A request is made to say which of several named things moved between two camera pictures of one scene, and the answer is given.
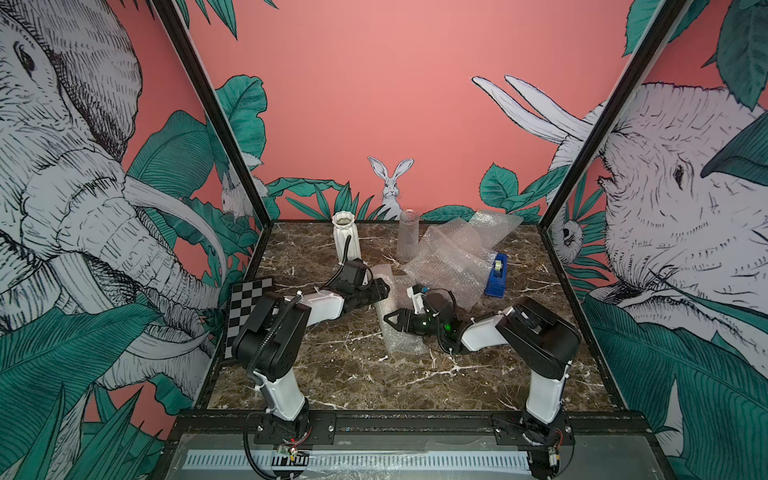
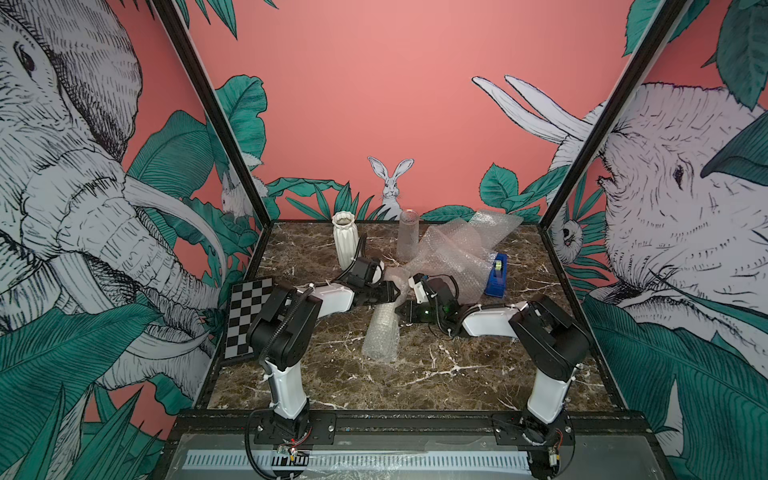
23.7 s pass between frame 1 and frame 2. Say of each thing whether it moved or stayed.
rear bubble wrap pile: stayed
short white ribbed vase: moved
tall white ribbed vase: stayed
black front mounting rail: stayed
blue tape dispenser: stayed
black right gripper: moved
